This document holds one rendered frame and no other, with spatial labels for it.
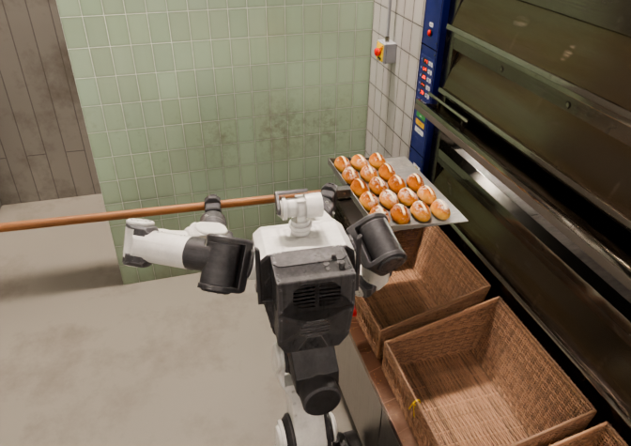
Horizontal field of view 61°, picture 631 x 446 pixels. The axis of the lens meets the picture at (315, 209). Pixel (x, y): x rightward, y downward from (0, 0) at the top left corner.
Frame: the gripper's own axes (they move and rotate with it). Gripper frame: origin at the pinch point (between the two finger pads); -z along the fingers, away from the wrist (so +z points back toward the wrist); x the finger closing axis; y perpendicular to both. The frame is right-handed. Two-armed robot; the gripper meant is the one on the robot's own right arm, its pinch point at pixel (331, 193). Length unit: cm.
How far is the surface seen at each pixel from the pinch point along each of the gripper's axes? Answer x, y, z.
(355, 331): 63, 15, 2
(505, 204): 1, 63, -20
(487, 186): 1, 55, -32
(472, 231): 22, 54, -29
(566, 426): 39, 91, 44
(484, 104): -31, 48, -34
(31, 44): 2, -257, -125
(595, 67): -59, 75, 5
